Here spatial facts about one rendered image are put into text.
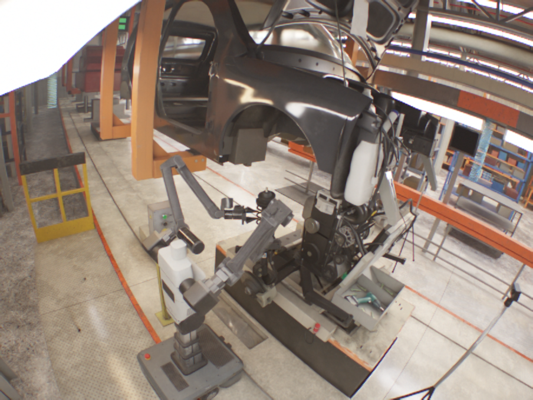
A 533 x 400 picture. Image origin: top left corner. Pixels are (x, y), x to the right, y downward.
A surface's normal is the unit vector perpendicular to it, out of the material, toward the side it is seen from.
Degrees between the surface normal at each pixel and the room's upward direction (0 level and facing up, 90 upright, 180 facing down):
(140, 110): 90
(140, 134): 90
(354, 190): 100
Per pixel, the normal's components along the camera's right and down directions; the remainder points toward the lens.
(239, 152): 0.68, 0.40
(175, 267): 0.14, -0.90
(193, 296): -0.22, -0.67
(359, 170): -0.72, 0.28
